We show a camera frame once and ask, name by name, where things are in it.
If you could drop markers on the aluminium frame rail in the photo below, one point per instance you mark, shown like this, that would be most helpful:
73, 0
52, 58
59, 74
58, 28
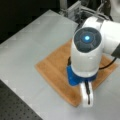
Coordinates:
79, 10

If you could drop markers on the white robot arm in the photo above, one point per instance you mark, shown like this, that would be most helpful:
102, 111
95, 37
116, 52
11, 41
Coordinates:
89, 42

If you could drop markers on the white gripper blue mount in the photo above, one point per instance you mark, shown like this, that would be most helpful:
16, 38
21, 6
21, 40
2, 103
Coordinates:
85, 84

